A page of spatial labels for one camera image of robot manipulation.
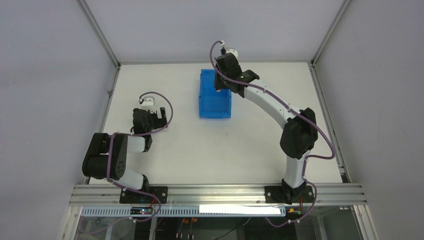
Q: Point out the aluminium enclosure frame post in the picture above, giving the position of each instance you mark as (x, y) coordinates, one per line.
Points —
(313, 66)

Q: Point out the left aluminium frame post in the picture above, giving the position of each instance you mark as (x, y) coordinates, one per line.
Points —
(102, 39)

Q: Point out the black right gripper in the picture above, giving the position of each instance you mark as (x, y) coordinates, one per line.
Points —
(219, 81)

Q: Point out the aluminium front rail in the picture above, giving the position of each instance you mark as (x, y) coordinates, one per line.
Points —
(326, 194)

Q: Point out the blue plastic bin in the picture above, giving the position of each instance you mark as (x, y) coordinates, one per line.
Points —
(213, 104)

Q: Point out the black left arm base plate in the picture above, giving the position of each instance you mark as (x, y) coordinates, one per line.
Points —
(131, 197)

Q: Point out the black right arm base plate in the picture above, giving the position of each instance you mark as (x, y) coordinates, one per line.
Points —
(287, 195)

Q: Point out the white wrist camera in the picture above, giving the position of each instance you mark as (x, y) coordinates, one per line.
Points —
(147, 103)
(226, 50)

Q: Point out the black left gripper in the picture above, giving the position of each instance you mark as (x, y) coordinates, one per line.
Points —
(159, 118)

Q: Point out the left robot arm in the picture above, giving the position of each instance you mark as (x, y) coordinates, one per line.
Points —
(106, 156)

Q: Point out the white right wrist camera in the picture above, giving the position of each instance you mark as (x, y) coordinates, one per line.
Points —
(226, 50)

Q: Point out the slotted cable duct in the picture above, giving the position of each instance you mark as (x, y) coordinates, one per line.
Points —
(204, 210)

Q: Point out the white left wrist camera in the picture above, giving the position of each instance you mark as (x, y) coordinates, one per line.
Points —
(147, 103)

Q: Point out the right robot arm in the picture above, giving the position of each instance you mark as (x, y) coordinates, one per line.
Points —
(298, 132)

